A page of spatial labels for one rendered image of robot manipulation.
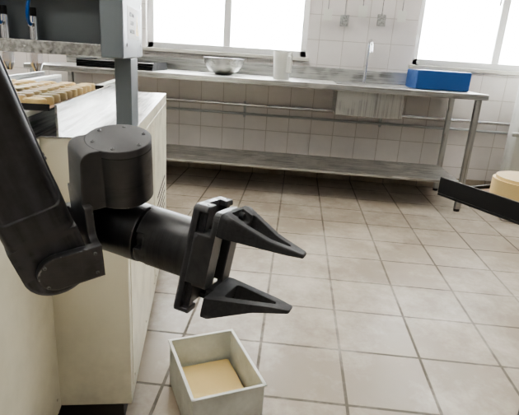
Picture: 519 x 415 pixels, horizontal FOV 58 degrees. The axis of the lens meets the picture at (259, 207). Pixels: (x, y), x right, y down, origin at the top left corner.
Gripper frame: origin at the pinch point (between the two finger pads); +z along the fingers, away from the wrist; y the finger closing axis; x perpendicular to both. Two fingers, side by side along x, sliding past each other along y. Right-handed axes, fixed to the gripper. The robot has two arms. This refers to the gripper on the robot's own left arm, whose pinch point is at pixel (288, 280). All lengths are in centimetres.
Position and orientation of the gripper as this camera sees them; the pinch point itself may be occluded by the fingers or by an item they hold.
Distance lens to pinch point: 43.1
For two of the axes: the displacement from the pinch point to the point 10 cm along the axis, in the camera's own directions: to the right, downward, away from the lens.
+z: 9.3, 2.7, -2.5
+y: -2.2, 9.5, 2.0
